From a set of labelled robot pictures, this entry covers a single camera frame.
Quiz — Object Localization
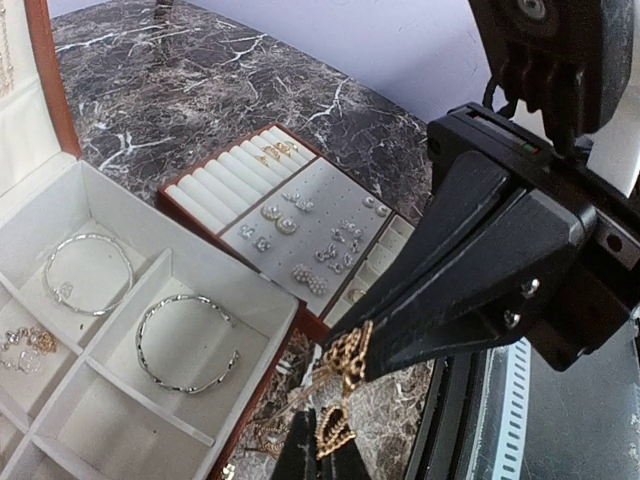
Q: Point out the large gold pearl earring lower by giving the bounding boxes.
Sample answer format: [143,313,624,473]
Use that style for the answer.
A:
[275,217,299,236]

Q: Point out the large gold pearl earring upper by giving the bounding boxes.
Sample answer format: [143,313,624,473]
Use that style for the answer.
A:
[260,205,282,222]

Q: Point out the small pearl stud upper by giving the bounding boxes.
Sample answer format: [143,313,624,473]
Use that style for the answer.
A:
[363,196,376,208]

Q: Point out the gold chain necklace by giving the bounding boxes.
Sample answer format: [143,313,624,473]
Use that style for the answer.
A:
[249,319,376,461]

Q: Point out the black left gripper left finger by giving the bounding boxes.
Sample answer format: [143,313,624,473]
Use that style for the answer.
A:
[270,409,318,480]

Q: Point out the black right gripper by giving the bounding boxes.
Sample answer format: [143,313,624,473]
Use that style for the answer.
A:
[324,103,639,381]

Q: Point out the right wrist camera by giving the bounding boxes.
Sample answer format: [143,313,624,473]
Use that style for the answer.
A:
[470,0,637,155]

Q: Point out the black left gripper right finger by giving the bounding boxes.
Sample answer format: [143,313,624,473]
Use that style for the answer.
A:
[319,434,368,480]

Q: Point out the brown jewelry display tray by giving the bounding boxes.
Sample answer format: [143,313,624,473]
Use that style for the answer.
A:
[157,123,414,342]

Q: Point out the pearl cluster earring upper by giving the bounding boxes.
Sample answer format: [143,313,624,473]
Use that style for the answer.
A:
[291,263,314,284]

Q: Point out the white slotted cable duct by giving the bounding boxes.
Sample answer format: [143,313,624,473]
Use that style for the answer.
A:
[493,339,531,479]

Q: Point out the pearl cluster earring lower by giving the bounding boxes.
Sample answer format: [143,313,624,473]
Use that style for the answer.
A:
[307,275,328,297]

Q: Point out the red wooden jewelry box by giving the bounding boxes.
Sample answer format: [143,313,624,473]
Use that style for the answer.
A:
[1,1,302,479]

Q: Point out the large gold pearl earring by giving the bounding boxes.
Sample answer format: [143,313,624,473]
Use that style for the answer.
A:
[275,217,299,236]
[260,205,282,222]

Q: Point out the twisted silver bangle in box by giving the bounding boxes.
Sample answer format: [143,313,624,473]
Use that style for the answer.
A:
[135,294,241,395]

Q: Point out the pearl cluster earring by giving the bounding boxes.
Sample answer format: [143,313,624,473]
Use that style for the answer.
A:
[291,263,314,284]
[307,275,328,297]

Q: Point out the tangled chain bracelet in box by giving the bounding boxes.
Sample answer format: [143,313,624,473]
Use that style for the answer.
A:
[0,324,59,371]

